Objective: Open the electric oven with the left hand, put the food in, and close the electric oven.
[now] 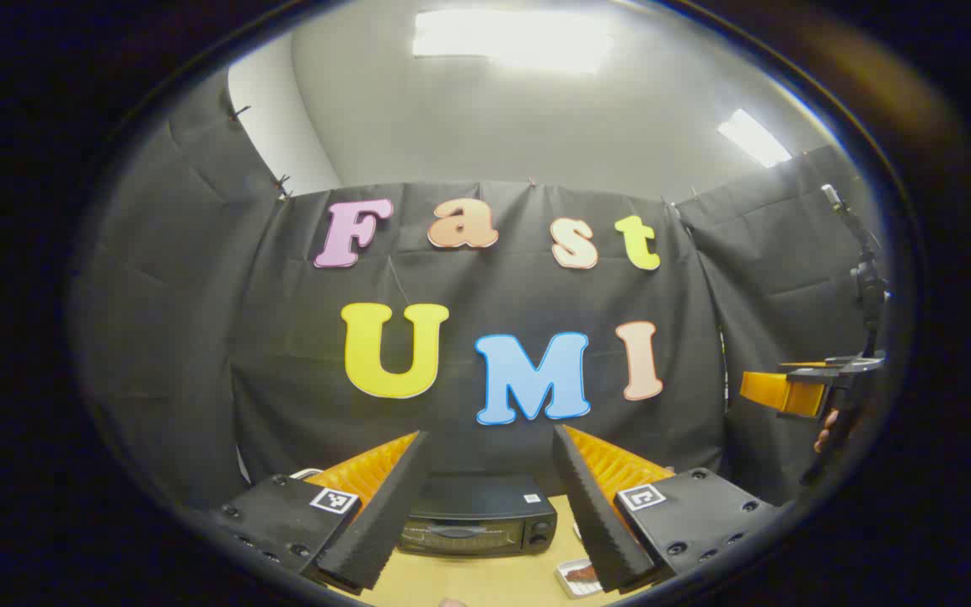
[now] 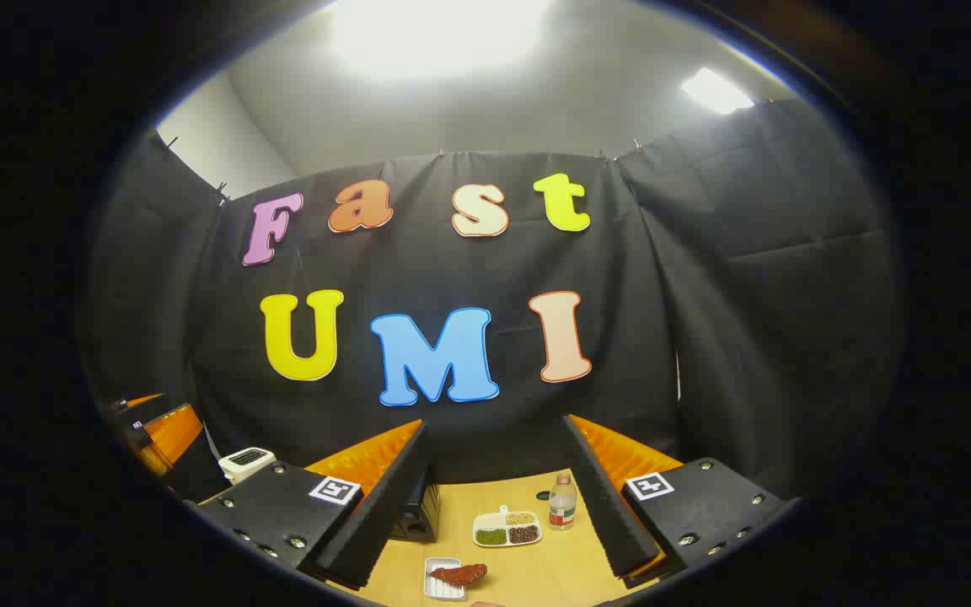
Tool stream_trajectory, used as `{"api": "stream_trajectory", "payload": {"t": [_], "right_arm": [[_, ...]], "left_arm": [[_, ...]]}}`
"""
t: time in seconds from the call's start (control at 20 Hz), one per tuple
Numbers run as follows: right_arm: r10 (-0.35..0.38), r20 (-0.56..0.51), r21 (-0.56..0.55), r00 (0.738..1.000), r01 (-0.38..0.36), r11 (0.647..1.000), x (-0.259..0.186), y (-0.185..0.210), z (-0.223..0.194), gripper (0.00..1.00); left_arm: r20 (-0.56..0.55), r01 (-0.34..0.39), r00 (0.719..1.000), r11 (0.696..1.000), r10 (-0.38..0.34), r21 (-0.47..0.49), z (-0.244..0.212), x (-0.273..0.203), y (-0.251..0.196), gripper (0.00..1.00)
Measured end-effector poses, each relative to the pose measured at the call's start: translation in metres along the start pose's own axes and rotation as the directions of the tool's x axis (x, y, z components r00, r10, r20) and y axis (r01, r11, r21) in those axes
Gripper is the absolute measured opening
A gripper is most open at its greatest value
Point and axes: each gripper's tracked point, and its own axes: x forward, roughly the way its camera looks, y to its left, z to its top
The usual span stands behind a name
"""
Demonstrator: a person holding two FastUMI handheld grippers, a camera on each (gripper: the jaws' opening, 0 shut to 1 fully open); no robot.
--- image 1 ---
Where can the large ceiling light panel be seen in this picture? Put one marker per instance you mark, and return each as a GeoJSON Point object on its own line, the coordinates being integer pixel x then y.
{"type": "Point", "coordinates": [511, 38]}

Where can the red-brown meat piece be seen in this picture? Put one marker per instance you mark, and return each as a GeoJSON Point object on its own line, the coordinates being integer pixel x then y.
{"type": "Point", "coordinates": [580, 575]}

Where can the small ceiling light panel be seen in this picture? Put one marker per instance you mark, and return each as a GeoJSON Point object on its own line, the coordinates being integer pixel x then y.
{"type": "Point", "coordinates": [753, 137]}

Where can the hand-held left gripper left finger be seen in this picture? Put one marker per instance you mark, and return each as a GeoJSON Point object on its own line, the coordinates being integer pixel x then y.
{"type": "Point", "coordinates": [384, 514]}

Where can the black electric oven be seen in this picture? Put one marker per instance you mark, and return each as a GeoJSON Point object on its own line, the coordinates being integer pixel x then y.
{"type": "Point", "coordinates": [485, 506]}

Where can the small white ridged tray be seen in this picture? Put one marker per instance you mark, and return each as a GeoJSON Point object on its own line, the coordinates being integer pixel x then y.
{"type": "Point", "coordinates": [570, 586]}

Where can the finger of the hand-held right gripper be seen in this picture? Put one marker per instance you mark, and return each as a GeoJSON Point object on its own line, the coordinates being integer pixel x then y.
{"type": "Point", "coordinates": [776, 392]}

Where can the black backdrop cloth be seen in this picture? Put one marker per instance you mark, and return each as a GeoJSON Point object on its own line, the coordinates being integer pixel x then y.
{"type": "Point", "coordinates": [283, 337]}

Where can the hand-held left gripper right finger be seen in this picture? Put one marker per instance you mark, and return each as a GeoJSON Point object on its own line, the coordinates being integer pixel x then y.
{"type": "Point", "coordinates": [599, 523]}

